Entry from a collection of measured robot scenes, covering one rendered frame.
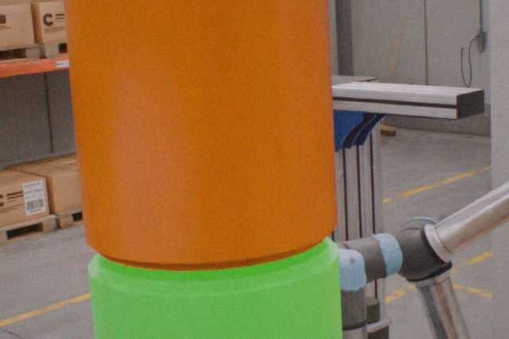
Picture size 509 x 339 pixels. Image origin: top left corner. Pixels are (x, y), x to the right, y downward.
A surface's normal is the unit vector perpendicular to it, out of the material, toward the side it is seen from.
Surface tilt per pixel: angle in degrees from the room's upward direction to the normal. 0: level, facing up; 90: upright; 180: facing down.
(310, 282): 90
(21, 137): 90
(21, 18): 90
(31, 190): 89
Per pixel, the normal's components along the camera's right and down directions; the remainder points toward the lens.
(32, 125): 0.70, 0.11
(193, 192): -0.04, 0.20
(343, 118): -0.71, 0.18
